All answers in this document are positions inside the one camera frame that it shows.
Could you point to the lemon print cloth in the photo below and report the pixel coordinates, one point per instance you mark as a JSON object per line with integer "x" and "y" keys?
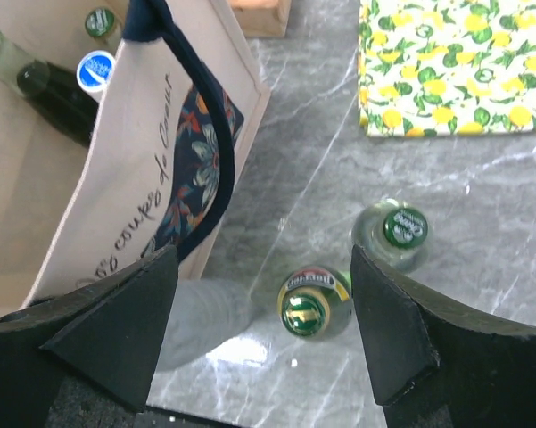
{"x": 441, "y": 68}

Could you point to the wooden clothes rack stand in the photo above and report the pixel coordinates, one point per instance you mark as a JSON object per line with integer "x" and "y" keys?
{"x": 262, "y": 18}

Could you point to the clear soda water bottle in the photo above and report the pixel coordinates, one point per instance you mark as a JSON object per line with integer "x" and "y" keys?
{"x": 105, "y": 28}

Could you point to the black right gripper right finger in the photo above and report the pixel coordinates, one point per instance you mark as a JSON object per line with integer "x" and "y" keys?
{"x": 436, "y": 362}

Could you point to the green glass bottle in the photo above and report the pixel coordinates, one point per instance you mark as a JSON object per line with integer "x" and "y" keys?
{"x": 315, "y": 302}

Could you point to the dark cola glass bottle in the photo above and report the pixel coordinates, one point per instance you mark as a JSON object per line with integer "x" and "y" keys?
{"x": 51, "y": 90}

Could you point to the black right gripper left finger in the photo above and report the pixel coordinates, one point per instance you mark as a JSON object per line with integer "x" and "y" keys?
{"x": 107, "y": 334}

